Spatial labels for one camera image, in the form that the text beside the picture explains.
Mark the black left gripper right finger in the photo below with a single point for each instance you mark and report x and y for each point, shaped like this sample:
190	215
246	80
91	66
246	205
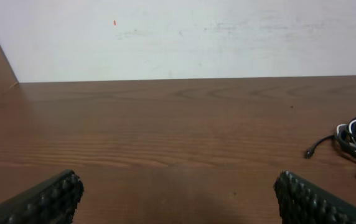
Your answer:
302	202

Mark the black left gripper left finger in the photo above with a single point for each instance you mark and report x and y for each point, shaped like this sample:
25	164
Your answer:
54	200

